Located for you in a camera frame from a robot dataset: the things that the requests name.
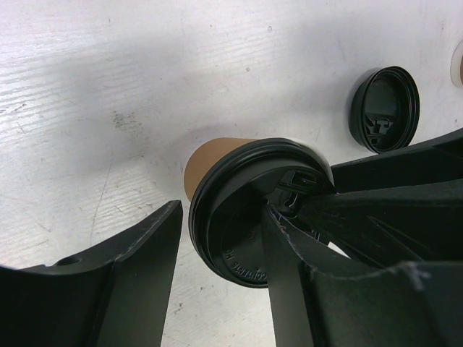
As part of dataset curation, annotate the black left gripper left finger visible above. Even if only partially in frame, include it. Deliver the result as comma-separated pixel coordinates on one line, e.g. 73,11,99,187
1,200,182,346

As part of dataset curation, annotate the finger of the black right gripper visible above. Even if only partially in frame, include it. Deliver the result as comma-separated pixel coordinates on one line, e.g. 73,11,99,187
298,179,462,267
331,129,462,193

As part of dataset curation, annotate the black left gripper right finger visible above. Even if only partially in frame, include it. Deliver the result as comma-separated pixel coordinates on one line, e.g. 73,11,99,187
262,207,462,346

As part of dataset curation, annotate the black plastic cup lid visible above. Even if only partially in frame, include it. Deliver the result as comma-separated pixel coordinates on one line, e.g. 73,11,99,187
188,138,334,288

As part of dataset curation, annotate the brown paper coffee cup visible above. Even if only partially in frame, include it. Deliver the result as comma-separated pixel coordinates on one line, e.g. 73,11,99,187
184,137,256,202

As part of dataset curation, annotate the stack of brown paper cups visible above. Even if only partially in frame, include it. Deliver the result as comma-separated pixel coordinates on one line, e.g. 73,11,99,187
450,41,463,87

